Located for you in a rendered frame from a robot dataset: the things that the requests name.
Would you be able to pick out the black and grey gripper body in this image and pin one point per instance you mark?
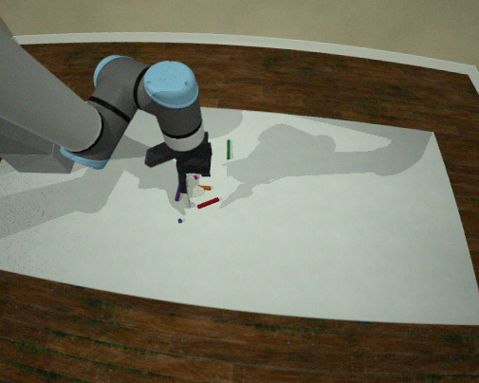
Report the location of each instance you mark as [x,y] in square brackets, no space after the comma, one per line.
[197,158]

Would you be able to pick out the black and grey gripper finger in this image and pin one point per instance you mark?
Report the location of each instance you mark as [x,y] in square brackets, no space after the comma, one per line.
[188,187]

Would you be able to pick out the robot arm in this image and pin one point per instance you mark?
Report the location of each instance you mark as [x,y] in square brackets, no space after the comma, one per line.
[34,99]

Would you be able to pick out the dark red rod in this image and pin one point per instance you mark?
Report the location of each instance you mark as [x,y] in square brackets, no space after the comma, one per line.
[208,203]

